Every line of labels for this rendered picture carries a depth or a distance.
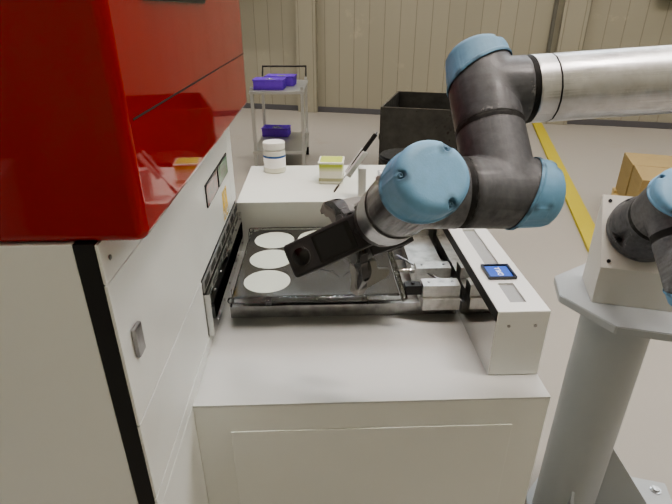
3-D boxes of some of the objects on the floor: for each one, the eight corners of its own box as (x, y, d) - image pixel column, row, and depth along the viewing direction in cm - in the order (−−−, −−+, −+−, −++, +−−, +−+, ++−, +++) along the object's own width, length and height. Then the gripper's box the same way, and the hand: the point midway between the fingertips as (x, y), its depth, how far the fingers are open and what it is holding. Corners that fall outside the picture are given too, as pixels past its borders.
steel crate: (466, 160, 526) (474, 93, 496) (468, 190, 437) (477, 111, 407) (389, 155, 542) (392, 90, 512) (376, 184, 453) (379, 107, 423)
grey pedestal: (663, 486, 166) (754, 269, 130) (717, 628, 128) (867, 377, 92) (504, 454, 178) (547, 248, 142) (510, 576, 140) (570, 335, 104)
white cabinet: (234, 664, 121) (192, 409, 85) (268, 391, 207) (254, 207, 172) (495, 653, 123) (560, 399, 87) (420, 387, 210) (438, 205, 174)
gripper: (451, 278, 60) (398, 294, 79) (392, 131, 62) (354, 182, 81) (388, 303, 58) (349, 313, 77) (329, 150, 60) (306, 197, 79)
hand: (335, 252), depth 79 cm, fingers open, 14 cm apart
